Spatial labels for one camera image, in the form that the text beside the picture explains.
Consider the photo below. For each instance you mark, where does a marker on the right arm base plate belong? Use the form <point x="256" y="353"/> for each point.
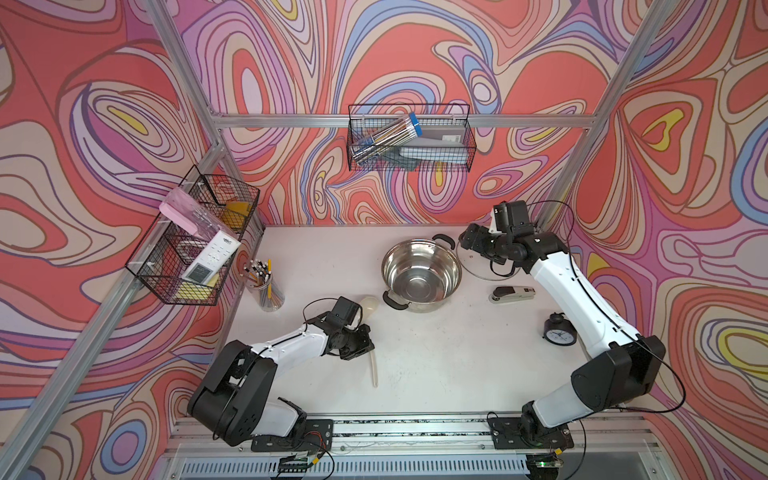
<point x="518" y="433"/>

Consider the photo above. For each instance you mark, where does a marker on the black wire basket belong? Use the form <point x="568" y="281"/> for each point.
<point x="166" y="250"/>
<point x="440" y="115"/>

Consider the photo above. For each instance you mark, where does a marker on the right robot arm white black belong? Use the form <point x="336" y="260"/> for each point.
<point x="623" y="364"/>

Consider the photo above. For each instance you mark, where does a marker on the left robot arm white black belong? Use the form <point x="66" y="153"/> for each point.
<point x="233" y="400"/>

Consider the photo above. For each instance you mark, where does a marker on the clear pen holder cup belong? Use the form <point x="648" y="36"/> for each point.
<point x="259" y="281"/>

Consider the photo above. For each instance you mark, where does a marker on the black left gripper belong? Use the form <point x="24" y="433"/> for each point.
<point x="365" y="344"/>

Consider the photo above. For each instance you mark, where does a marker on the aluminium rail front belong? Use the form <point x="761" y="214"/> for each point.
<point x="423" y="433"/>

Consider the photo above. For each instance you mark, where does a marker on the stainless steel pot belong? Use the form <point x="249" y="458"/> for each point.
<point x="421" y="274"/>

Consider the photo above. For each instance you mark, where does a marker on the glass pot lid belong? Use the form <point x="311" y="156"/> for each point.
<point x="473" y="256"/>

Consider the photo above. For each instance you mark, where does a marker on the white grey box in basket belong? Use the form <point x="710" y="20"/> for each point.
<point x="443" y="145"/>

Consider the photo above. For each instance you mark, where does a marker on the black wire basket left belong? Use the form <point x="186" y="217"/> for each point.
<point x="166" y="250"/>

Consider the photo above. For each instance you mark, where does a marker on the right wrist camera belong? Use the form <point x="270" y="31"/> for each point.
<point x="512" y="218"/>

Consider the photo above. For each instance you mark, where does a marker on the yellow object in basket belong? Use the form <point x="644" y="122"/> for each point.
<point x="236" y="214"/>

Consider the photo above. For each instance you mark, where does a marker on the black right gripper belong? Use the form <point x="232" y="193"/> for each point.
<point x="473" y="235"/>

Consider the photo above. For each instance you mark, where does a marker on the black alarm clock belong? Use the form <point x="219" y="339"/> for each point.
<point x="558" y="330"/>

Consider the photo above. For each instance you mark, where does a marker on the black white stapler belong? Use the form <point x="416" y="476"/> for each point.
<point x="511" y="294"/>

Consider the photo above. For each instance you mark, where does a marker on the white calculator device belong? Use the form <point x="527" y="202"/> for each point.
<point x="212" y="258"/>

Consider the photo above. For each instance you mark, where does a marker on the tube of pencils blue cap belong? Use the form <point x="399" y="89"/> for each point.
<point x="372" y="138"/>

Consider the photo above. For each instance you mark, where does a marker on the yellow sticky notes pad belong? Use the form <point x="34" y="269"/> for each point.
<point x="195" y="293"/>

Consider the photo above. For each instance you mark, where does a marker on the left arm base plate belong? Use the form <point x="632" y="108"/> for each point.
<point x="312" y="436"/>

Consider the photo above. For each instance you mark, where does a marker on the black wire basket back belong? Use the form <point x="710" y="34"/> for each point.
<point x="440" y="115"/>

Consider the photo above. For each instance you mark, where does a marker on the pink box in basket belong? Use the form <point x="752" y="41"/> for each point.
<point x="184" y="211"/>

